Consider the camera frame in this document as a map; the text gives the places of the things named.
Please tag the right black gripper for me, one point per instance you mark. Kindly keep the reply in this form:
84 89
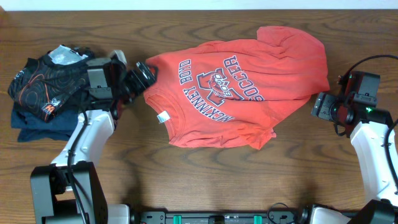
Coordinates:
323 106

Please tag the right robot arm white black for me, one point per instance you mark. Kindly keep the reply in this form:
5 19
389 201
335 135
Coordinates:
371 133

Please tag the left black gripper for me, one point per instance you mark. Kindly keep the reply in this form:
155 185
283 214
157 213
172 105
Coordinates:
141 87

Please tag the red printed t-shirt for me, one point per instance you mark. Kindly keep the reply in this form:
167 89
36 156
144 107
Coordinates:
233 93

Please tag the black orange patterned folded shirt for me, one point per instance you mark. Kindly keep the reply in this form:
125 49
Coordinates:
46 83

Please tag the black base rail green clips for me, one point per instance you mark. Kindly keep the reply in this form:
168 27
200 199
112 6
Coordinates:
278 213

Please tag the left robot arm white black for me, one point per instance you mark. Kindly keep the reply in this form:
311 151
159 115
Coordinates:
68 190

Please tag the navy blue folded shirt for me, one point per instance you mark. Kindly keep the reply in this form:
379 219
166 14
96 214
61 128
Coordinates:
33 128

